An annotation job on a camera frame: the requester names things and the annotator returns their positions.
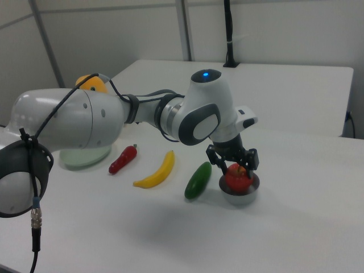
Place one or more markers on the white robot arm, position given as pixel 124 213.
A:
pixel 85 119

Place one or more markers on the pale green round plate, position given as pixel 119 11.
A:
pixel 85 157

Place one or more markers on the yellow banana toy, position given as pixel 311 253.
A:
pixel 159 175

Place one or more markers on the small grey bowl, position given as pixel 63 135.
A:
pixel 240 197

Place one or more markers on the grey partition post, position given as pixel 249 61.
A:
pixel 186 28

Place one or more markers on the red chili pepper toy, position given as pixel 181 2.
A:
pixel 123 159

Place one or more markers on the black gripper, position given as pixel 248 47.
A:
pixel 229 146

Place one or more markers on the green cucumber toy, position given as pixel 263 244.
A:
pixel 198 181

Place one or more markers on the orange plush toy animal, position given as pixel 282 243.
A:
pixel 95 84

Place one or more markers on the red apple toy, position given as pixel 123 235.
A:
pixel 237 179

